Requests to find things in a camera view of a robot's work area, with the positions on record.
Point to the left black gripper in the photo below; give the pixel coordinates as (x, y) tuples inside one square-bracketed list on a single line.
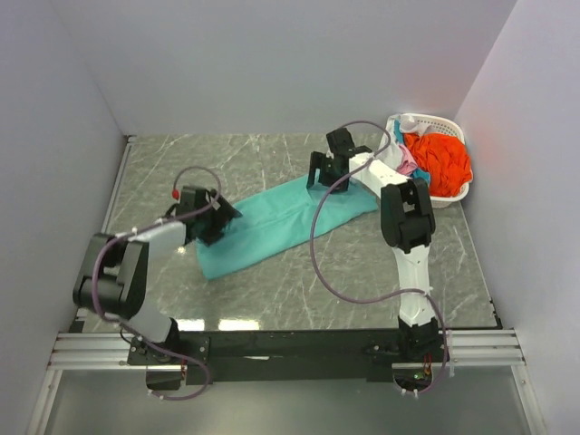
[(223, 216)]

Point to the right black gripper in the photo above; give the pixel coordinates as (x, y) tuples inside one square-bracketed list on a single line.
[(318, 161)]

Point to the teal t shirt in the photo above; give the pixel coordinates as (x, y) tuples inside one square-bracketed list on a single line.
[(277, 219)]

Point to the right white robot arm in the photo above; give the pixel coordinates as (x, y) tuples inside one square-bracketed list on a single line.
[(407, 226)]

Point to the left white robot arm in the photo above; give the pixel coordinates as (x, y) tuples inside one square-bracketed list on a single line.
[(113, 276)]

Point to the white cloth in basket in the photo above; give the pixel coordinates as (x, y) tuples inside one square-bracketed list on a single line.
[(409, 124)]

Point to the pink cloth in basket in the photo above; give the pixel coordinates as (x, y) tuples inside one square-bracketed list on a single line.
[(408, 164)]

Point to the blue cloth in basket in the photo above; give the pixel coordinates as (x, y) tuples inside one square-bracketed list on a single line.
[(418, 173)]

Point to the white laundry basket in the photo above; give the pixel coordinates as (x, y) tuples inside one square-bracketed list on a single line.
[(447, 127)]

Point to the orange t shirt in basket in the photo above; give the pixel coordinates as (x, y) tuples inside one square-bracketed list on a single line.
[(446, 159)]

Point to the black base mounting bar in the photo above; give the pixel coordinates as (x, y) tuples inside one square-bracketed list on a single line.
[(259, 356)]

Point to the aluminium rail frame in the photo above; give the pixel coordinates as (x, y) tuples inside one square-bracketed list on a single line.
[(76, 351)]

